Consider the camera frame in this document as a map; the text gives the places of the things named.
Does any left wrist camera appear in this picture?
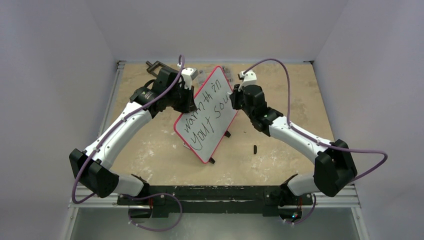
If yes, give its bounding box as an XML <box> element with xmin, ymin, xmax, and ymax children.
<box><xmin>177</xmin><ymin>64</ymin><xmax>199</xmax><ymax>90</ymax></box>

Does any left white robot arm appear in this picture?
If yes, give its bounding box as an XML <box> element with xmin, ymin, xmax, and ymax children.
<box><xmin>69</xmin><ymin>67</ymin><xmax>199</xmax><ymax>205</ymax></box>

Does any aluminium frame rail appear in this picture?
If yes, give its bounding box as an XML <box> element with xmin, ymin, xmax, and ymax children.
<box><xmin>69</xmin><ymin>60</ymin><xmax>127</xmax><ymax>205</ymax></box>

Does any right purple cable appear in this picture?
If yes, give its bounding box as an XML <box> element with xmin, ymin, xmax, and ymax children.
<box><xmin>241</xmin><ymin>58</ymin><xmax>388</xmax><ymax>183</ymax></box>

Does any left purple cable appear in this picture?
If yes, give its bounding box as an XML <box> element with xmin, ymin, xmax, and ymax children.
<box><xmin>71</xmin><ymin>54</ymin><xmax>186</xmax><ymax>205</ymax></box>

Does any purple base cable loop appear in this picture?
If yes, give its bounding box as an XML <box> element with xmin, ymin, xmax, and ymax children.
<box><xmin>128</xmin><ymin>192</ymin><xmax>183</xmax><ymax>232</ymax></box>

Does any red framed whiteboard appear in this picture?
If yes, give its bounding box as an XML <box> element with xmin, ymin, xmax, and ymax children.
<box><xmin>173</xmin><ymin>66</ymin><xmax>237</xmax><ymax>164</ymax></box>

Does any clear plastic parts box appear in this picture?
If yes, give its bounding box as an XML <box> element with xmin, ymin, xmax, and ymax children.
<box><xmin>196</xmin><ymin>65</ymin><xmax>236</xmax><ymax>88</ymax></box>

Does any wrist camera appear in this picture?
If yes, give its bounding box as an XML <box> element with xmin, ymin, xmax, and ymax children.
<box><xmin>177</xmin><ymin>64</ymin><xmax>199</xmax><ymax>90</ymax></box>
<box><xmin>238</xmin><ymin>70</ymin><xmax>257</xmax><ymax>92</ymax></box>

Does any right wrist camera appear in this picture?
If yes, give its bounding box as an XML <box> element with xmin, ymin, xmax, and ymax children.
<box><xmin>238</xmin><ymin>70</ymin><xmax>257</xmax><ymax>92</ymax></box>

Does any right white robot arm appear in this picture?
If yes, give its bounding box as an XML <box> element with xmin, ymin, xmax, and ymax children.
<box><xmin>229</xmin><ymin>84</ymin><xmax>358</xmax><ymax>204</ymax></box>

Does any black metal clamp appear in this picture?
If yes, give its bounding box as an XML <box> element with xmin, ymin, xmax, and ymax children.
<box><xmin>145</xmin><ymin>60</ymin><xmax>171</xmax><ymax>75</ymax></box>

